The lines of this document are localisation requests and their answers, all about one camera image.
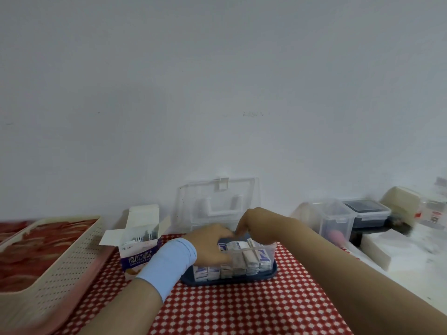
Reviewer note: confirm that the person's left forearm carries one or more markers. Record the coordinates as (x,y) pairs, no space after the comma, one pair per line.
(122,310)

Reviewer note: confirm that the pile of red packets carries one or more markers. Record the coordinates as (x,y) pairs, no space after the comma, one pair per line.
(10,229)
(35,251)

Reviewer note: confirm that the row of bandage stacks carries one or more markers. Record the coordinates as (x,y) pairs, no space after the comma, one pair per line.
(248,259)

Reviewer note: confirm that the red white checked tablecloth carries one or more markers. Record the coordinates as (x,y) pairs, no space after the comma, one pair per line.
(251,307)

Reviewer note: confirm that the blue white cardboard box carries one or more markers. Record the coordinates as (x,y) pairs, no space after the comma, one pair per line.
(143,216)

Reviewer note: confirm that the clear storage box blue base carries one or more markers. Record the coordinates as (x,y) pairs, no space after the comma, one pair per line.
(216,202)

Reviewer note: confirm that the black flat object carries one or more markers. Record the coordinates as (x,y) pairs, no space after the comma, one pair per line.
(370,207)

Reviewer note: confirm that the pink plastic tray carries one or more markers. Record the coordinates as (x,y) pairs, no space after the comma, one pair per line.
(87,286)

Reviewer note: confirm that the clear plastic container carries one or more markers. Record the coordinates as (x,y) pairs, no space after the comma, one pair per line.
(331,223)

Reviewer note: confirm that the person's right hand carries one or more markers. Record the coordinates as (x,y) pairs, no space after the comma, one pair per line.
(265,226)

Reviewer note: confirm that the cream perforated plastic basket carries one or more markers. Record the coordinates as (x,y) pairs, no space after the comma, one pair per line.
(52,275)

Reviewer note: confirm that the clear container red label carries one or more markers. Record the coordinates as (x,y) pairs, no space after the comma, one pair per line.
(434,214)

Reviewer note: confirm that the beige round object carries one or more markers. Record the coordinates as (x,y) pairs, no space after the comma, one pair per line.
(401,204)

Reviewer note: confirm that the person's right forearm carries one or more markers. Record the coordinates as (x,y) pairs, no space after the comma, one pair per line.
(356,286)

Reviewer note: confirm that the person's left hand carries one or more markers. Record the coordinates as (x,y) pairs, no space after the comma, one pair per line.
(207,245)

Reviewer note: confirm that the pile of bandage strips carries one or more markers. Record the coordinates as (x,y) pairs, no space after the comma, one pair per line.
(141,238)

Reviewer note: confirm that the light blue wristband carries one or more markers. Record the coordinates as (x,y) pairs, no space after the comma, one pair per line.
(167,266)

